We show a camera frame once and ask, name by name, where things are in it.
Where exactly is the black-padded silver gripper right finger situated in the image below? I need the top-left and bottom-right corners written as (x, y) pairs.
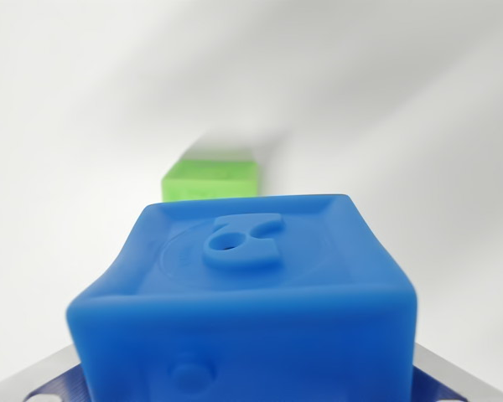
top-left (409, 342), bottom-right (503, 402)

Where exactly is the black-padded silver gripper left finger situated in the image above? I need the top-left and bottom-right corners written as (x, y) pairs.
top-left (0, 344), bottom-right (87, 402)

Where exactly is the blue rubber cube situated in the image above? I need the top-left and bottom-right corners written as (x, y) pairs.
top-left (65, 193), bottom-right (420, 402)

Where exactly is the green rubber cube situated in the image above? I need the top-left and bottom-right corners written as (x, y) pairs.
top-left (161, 157), bottom-right (262, 204)

